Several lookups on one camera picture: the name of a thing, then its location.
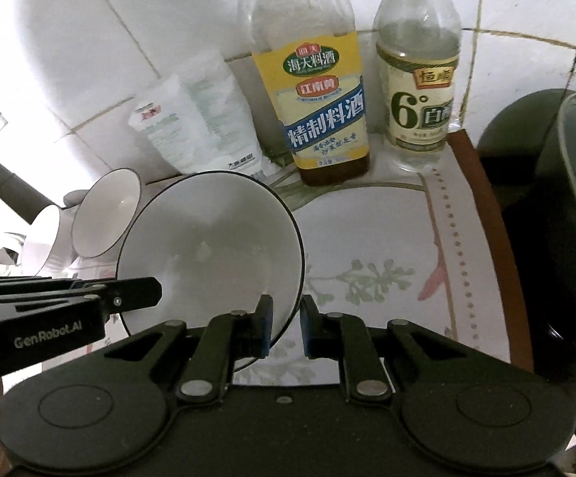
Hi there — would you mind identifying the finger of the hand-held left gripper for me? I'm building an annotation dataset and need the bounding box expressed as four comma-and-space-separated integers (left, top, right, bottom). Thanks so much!
0, 276, 112, 299
0, 277, 163, 317

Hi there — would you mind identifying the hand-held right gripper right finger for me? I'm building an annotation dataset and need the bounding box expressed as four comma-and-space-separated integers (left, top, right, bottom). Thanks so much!
301, 294, 490, 403

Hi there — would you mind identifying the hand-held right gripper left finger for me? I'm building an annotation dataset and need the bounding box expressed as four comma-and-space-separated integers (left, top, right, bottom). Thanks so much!
86, 294, 275, 404

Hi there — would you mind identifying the white bowl black rim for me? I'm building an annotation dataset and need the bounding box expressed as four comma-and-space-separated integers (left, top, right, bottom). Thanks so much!
115, 171, 305, 373
22, 205, 77, 279
72, 169, 144, 259

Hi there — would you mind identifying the floral tablecloth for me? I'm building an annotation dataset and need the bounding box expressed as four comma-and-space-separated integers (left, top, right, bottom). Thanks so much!
64, 159, 518, 388

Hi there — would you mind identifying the yellow label cooking wine bottle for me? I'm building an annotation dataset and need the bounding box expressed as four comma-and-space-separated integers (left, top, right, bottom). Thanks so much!
237, 0, 372, 187

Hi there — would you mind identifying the white packet green print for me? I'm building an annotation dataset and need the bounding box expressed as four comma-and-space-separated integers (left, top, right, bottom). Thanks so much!
179, 54, 264, 180

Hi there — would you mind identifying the clear white vinegar bottle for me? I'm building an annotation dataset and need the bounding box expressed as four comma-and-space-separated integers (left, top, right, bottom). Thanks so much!
372, 0, 463, 174

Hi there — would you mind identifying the black wok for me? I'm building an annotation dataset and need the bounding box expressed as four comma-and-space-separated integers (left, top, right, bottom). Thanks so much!
474, 88, 576, 408

